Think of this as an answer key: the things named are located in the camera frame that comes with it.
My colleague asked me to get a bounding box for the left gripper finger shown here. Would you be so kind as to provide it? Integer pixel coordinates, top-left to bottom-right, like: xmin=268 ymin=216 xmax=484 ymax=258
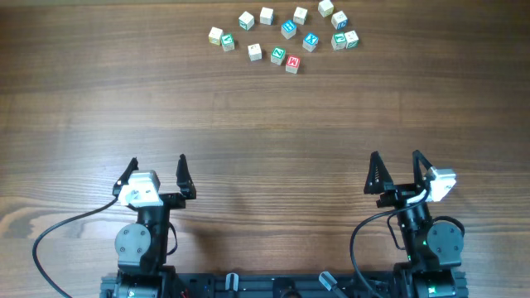
xmin=113 ymin=157 xmax=138 ymax=197
xmin=176 ymin=154 xmax=196 ymax=199

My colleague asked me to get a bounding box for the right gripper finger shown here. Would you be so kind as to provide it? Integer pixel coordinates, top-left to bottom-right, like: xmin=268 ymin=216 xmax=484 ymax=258
xmin=412 ymin=150 xmax=432 ymax=191
xmin=364 ymin=151 xmax=394 ymax=195

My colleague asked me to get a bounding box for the plain block with yellow side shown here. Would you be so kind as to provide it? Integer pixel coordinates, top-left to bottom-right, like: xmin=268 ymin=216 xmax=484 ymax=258
xmin=208 ymin=26 xmax=224 ymax=46

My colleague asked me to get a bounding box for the plain block with red drawing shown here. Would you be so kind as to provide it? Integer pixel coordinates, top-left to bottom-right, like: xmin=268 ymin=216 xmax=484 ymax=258
xmin=248 ymin=44 xmax=262 ymax=61

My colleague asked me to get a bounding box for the blue letter X block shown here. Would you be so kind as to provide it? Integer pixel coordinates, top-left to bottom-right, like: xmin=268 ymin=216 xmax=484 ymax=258
xmin=302 ymin=32 xmax=319 ymax=52

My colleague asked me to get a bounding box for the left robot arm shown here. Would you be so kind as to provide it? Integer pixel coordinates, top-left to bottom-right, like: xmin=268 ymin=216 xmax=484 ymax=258
xmin=100 ymin=155 xmax=196 ymax=298

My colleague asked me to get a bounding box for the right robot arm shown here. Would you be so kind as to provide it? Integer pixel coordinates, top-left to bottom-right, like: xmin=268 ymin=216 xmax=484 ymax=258
xmin=364 ymin=151 xmax=469 ymax=298

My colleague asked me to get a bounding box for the block with green drawing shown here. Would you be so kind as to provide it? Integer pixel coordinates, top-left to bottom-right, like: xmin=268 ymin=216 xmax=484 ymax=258
xmin=344 ymin=31 xmax=359 ymax=49

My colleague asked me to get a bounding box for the green letter J block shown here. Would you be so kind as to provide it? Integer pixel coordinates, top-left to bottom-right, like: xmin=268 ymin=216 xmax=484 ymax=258
xmin=331 ymin=32 xmax=347 ymax=50

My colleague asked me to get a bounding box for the red letter M block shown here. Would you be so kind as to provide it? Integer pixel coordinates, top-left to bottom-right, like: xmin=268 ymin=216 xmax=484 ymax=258
xmin=286 ymin=55 xmax=301 ymax=74

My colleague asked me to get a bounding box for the green letter V block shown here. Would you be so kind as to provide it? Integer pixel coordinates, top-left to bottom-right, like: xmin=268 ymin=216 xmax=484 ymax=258
xmin=220 ymin=34 xmax=235 ymax=51

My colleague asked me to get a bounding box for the green letter Z block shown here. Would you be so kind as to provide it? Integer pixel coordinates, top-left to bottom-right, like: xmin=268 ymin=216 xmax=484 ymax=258
xmin=271 ymin=47 xmax=286 ymax=65

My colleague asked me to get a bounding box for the block with blue side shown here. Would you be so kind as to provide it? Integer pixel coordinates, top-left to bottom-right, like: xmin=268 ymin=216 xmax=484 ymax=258
xmin=331 ymin=11 xmax=348 ymax=30

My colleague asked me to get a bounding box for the blue letter H block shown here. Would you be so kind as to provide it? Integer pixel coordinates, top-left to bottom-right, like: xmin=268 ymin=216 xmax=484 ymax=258
xmin=281 ymin=20 xmax=297 ymax=40

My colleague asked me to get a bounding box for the plain block with green side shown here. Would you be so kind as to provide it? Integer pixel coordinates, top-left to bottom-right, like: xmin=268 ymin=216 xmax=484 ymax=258
xmin=293 ymin=7 xmax=308 ymax=25

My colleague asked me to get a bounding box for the plain wooden block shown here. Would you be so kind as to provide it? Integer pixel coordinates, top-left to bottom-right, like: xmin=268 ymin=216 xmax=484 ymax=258
xmin=260 ymin=7 xmax=273 ymax=26

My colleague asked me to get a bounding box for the right black cable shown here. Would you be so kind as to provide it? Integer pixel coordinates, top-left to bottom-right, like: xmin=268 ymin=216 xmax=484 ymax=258
xmin=349 ymin=189 xmax=430 ymax=298

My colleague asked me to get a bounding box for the black cable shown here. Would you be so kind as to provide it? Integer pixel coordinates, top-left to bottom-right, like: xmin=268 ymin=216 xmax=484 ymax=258
xmin=31 ymin=196 xmax=120 ymax=298
xmin=349 ymin=189 xmax=430 ymax=298

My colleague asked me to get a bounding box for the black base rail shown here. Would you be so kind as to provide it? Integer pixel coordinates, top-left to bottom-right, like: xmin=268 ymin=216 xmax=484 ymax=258
xmin=99 ymin=272 xmax=470 ymax=298

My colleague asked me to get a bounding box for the left black cable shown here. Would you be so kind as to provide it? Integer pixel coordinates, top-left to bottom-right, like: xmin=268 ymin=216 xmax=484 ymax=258
xmin=31 ymin=196 xmax=120 ymax=298

